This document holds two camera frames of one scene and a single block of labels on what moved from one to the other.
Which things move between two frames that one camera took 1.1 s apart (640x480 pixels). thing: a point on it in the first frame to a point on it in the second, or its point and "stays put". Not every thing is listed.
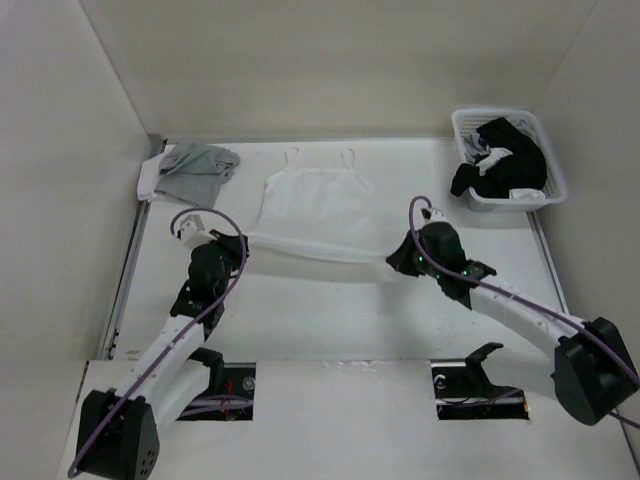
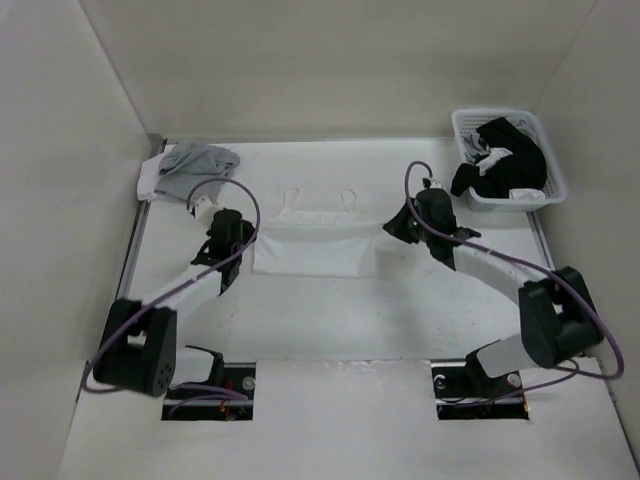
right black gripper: (400, 257) to (397, 227)
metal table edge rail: (122, 298) stays put
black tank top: (524, 169) stays put
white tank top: (325, 212) to (313, 244)
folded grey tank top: (193, 173) stays put
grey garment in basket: (473, 147) stays put
